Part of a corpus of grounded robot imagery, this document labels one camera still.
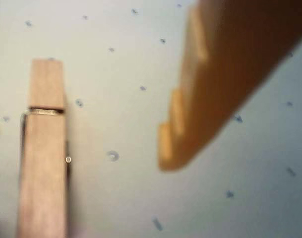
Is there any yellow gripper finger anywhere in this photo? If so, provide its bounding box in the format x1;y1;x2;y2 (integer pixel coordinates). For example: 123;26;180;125
157;0;302;172

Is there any wooden clothespin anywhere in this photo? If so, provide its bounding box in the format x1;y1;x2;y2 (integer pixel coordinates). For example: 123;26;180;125
15;58;70;238

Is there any white dotted paper mat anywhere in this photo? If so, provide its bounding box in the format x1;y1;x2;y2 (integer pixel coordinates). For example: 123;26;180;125
0;0;302;238

